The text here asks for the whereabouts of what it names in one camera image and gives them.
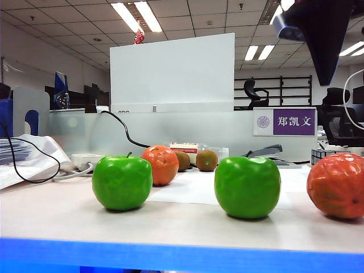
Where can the small white box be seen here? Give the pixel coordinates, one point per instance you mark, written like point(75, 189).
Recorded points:
point(102, 109)

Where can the silver mirror cube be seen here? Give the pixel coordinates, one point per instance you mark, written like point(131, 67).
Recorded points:
point(316, 157)

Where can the dark cabinet row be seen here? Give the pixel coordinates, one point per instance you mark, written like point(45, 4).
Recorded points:
point(91, 95)

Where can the white power strip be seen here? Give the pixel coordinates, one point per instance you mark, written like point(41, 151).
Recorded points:
point(82, 160)

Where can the frosted glass desk partition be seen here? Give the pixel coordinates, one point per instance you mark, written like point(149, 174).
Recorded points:
point(170, 128)

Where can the grey stapler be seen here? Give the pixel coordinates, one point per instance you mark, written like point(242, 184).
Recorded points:
point(270, 150)

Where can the black mesh office chair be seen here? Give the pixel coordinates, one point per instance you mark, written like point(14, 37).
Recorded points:
point(338, 98)

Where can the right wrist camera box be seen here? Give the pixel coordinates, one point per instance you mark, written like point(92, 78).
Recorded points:
point(287, 28)

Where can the artificial orange fruit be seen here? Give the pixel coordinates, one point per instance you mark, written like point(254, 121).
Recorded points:
point(338, 187)
point(162, 167)

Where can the red hanging ornament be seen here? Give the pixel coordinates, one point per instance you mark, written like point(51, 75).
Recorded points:
point(139, 37)

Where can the white paper sheet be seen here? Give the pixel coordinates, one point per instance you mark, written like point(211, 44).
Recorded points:
point(295, 179)

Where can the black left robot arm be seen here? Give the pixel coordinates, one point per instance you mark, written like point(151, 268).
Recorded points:
point(5, 91)

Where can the clear bottle red label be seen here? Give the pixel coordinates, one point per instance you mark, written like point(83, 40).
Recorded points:
point(183, 147)

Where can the green plastic apple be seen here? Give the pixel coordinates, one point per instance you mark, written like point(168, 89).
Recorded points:
point(122, 185)
point(247, 190)

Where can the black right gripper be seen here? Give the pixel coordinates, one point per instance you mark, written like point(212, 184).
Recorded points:
point(327, 7)

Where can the white board panel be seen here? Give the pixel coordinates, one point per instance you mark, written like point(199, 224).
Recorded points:
point(170, 74)

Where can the blue glass trophy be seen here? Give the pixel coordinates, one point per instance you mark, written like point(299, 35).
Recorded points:
point(61, 85)

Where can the fluorescent ceiling light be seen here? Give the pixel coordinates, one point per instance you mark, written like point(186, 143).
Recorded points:
point(251, 53)
point(285, 4)
point(354, 49)
point(125, 15)

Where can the brown kiwi fruit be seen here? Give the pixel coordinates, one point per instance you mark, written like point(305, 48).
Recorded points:
point(207, 161)
point(183, 161)

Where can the blue file holder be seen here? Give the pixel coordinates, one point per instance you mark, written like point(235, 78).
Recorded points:
point(5, 119)

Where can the white plastic bag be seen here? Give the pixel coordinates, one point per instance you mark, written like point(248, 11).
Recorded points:
point(42, 159)

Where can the purple white name sign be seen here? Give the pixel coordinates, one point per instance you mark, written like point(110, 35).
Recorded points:
point(294, 122)

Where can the black shelf rack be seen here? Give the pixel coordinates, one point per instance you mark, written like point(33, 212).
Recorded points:
point(281, 88)

